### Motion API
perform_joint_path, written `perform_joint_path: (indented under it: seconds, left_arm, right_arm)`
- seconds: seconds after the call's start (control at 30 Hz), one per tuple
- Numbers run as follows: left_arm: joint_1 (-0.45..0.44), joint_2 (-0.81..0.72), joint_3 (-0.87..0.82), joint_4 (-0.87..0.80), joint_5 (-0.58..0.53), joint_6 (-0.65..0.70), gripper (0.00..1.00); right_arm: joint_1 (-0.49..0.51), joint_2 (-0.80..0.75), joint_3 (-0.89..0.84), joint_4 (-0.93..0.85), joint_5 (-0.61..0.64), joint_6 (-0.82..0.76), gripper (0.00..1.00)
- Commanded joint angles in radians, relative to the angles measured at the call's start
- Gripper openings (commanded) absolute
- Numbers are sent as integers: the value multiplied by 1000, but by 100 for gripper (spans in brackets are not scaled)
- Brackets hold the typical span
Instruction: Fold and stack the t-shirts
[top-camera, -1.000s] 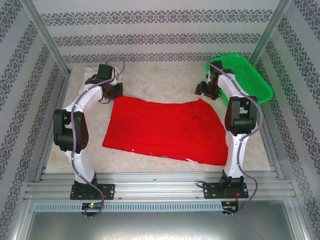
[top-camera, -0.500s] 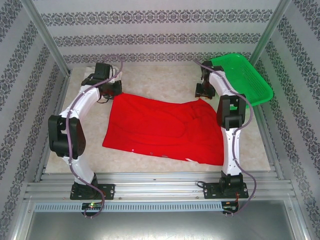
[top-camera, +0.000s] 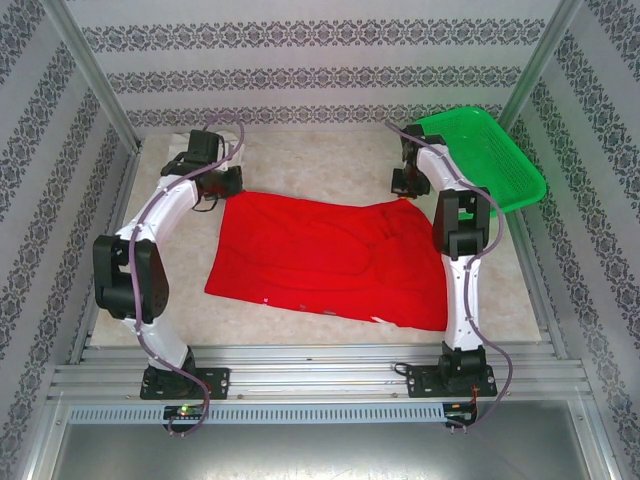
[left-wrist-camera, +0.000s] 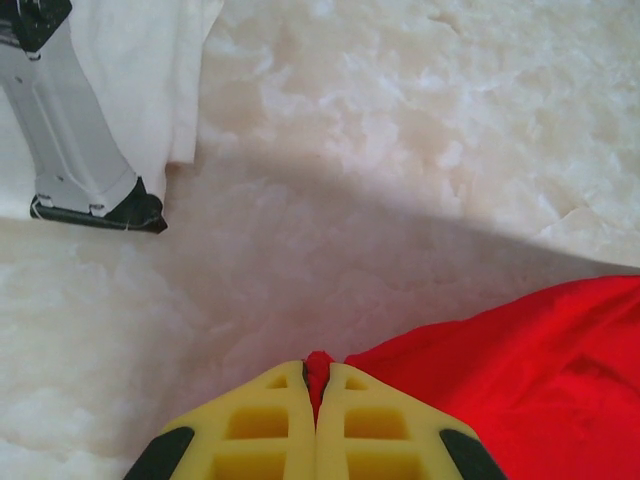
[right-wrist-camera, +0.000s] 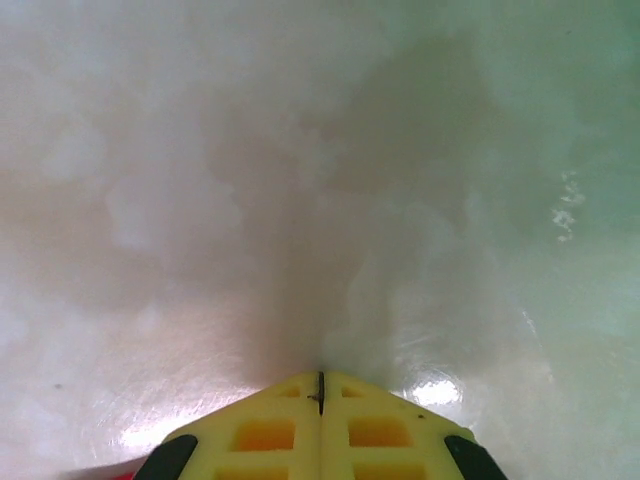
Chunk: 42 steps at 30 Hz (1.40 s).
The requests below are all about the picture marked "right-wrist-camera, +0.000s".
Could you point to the red t-shirt with grey print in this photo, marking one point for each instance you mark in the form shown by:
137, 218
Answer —
125, 475

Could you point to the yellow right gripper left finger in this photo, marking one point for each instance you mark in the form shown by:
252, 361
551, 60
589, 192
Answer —
260, 435

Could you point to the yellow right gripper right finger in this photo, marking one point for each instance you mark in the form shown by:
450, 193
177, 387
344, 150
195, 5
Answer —
385, 435

